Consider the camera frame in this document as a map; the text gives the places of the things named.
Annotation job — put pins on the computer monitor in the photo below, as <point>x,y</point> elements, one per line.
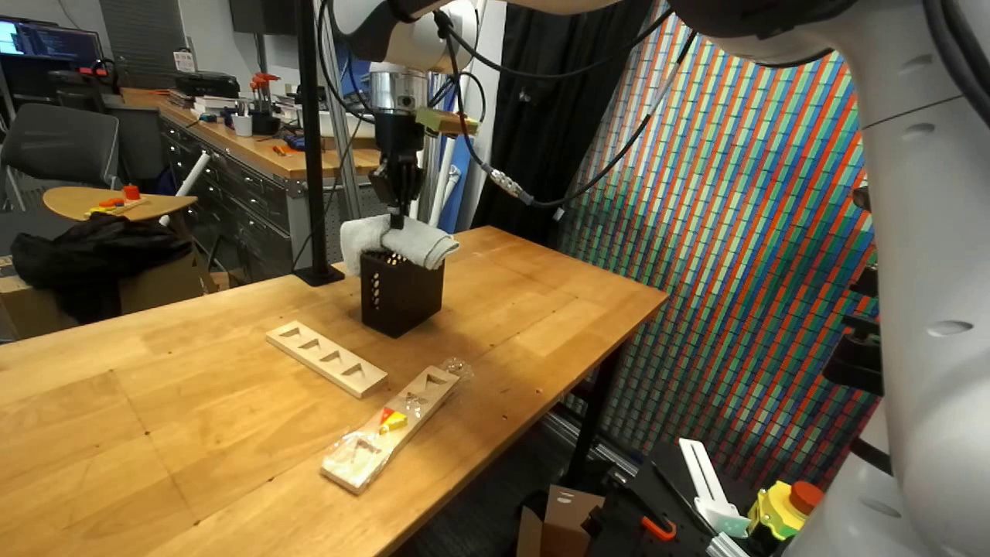
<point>46,42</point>

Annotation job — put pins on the grey office chair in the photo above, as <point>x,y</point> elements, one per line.
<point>61,144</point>

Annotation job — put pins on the white towel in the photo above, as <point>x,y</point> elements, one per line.
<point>406,239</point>

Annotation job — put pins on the wrist camera yellow mount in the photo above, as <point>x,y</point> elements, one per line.
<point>444,122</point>

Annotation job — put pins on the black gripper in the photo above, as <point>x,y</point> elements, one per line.
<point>398,176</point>

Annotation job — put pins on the wooden puzzle board with pieces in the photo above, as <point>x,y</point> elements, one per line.
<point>358,459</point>

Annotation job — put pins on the yellow red emergency stop button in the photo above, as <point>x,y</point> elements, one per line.
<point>782,509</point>

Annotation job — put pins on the wooden puzzle board empty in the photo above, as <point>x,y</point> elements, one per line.
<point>327,356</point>

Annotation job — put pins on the colourful striped panel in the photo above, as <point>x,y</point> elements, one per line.
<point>731,190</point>

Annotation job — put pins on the wooden workbench with drawers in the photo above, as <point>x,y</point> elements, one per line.
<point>254,187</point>

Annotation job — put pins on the black camera stand pole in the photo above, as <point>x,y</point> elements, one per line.
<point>317,270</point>

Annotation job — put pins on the black perforated box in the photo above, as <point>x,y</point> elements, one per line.
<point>398,295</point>

